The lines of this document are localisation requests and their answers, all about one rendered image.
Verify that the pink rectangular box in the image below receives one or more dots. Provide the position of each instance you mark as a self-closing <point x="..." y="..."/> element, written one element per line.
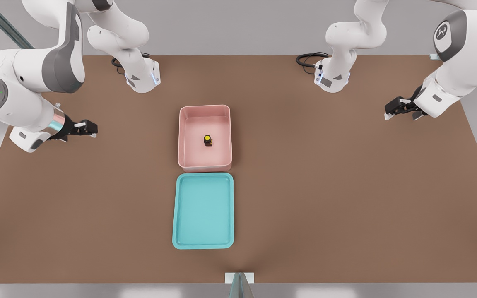
<point x="205" y="159"/>

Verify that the yellow-topped black button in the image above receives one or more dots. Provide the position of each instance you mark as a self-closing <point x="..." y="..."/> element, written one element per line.
<point x="208" y="140"/>

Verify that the pale blue-green tray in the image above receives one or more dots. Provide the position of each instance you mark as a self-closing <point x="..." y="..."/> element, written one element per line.
<point x="203" y="211"/>

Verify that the silver frame post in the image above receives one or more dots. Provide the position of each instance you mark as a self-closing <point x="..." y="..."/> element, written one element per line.
<point x="239" y="285"/>
<point x="434" y="57"/>
<point x="2" y="22"/>

